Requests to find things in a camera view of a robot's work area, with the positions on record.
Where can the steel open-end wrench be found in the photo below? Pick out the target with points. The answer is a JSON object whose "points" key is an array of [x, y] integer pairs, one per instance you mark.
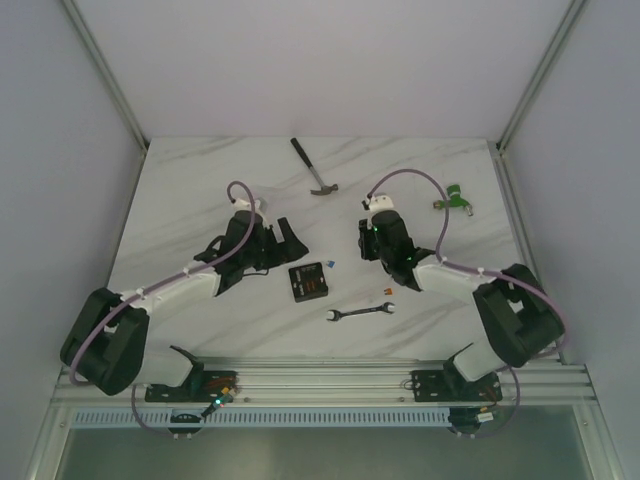
{"points": [[334, 315]]}

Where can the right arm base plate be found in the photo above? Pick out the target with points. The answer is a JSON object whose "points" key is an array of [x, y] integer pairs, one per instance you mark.
{"points": [[440, 386]]}

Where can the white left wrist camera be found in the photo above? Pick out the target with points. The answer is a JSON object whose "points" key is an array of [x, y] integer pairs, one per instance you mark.
{"points": [[246, 205]]}

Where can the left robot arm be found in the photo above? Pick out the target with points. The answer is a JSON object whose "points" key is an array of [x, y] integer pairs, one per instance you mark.
{"points": [[109, 345]]}

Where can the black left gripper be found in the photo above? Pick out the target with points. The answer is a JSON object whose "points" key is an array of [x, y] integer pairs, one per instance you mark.
{"points": [[273, 243]]}

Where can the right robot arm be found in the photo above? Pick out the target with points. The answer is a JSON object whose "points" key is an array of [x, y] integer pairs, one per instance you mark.
{"points": [[517, 320]]}

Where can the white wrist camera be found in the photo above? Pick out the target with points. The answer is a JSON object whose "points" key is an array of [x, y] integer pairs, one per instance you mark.
{"points": [[246, 205], [374, 204]]}

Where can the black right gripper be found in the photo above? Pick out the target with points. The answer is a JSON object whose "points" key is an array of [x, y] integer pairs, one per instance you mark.
{"points": [[365, 231]]}

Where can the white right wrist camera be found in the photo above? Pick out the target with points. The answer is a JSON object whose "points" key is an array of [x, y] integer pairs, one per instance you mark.
{"points": [[374, 204]]}

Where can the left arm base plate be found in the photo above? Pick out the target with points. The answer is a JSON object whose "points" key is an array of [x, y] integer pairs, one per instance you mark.
{"points": [[201, 387]]}

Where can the aluminium frame rail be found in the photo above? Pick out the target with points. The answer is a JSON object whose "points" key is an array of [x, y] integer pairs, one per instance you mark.
{"points": [[104, 72]]}

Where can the slotted cable duct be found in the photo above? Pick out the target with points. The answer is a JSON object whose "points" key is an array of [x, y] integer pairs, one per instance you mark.
{"points": [[270, 417]]}

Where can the black fuse box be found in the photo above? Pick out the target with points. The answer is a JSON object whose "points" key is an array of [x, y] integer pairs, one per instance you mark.
{"points": [[308, 282]]}

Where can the claw hammer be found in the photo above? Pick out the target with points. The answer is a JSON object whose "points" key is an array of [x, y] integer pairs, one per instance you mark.
{"points": [[323, 189]]}

